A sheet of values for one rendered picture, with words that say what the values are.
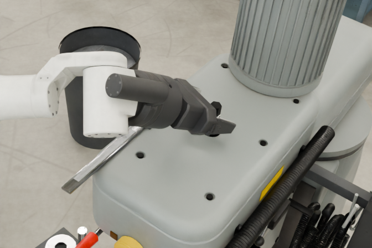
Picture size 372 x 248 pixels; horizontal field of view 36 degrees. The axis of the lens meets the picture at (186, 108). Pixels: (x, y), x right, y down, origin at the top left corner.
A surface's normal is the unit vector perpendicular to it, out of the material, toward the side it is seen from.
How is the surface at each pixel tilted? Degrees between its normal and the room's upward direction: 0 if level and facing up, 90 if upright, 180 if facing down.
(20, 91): 36
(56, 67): 40
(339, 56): 0
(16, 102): 64
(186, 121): 90
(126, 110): 54
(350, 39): 0
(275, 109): 0
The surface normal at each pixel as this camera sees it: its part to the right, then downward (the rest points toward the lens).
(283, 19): -0.36, 0.59
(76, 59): -0.05, -0.15
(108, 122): 0.24, -0.16
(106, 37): -0.04, 0.61
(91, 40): 0.40, 0.59
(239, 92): 0.10, -0.74
